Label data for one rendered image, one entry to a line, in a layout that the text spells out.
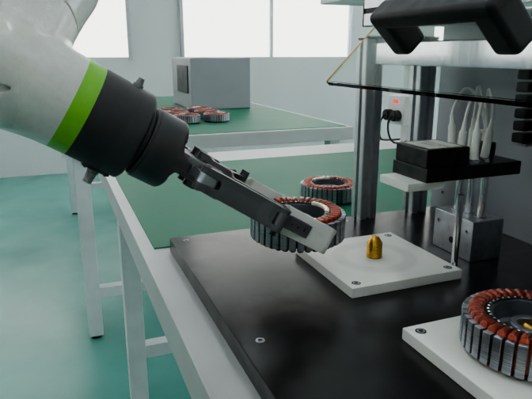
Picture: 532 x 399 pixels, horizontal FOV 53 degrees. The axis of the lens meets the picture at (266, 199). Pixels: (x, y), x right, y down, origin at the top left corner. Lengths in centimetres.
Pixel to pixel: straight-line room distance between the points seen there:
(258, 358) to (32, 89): 30
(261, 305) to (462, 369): 22
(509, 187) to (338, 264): 31
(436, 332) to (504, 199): 38
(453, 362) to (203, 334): 25
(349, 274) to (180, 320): 20
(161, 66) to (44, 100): 462
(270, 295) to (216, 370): 12
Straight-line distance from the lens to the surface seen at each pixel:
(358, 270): 65
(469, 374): 48
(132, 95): 53
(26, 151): 509
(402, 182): 67
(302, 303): 59
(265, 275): 66
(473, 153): 72
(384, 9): 37
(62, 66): 51
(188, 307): 64
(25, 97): 50
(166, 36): 513
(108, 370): 197
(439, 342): 52
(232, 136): 199
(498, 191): 88
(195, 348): 56
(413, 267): 67
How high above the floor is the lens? 103
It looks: 15 degrees down
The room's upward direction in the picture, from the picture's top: straight up
